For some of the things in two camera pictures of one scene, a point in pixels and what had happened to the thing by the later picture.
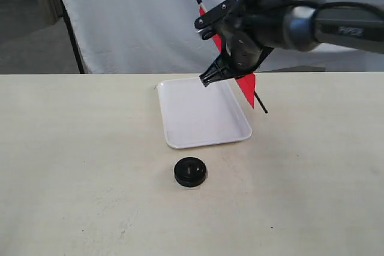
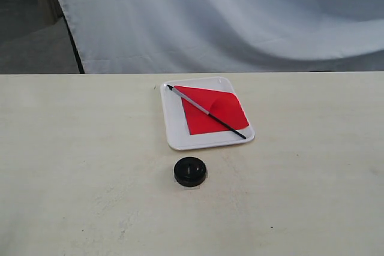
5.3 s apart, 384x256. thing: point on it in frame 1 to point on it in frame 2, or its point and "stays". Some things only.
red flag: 248,82 to 207,111
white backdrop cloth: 141,21 stays
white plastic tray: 194,115 stays
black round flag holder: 189,172 stays
